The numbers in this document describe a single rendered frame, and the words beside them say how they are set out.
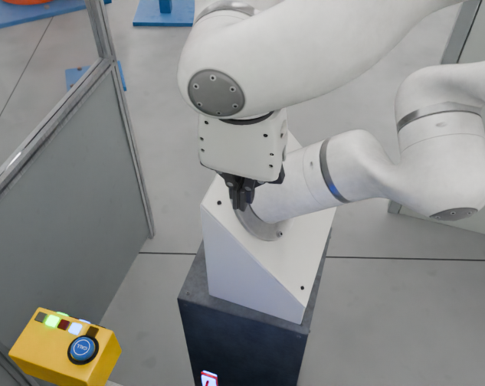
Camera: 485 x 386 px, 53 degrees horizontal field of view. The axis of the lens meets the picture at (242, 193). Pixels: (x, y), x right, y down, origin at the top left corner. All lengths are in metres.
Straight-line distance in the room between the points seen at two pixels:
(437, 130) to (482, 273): 1.79
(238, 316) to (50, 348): 0.39
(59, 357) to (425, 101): 0.74
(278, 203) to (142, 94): 2.36
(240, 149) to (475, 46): 1.49
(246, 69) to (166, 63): 3.06
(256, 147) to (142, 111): 2.53
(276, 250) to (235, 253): 0.09
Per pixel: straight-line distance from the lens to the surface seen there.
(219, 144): 0.55
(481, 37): 1.94
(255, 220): 0.93
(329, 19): 0.36
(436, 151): 0.73
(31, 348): 0.99
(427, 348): 2.21
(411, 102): 0.77
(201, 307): 1.12
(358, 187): 0.80
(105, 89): 1.70
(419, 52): 3.70
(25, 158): 1.42
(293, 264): 1.01
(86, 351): 0.94
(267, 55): 0.36
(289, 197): 0.87
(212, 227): 0.90
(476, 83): 0.70
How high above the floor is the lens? 1.91
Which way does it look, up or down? 49 degrees down
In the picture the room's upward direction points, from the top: straight up
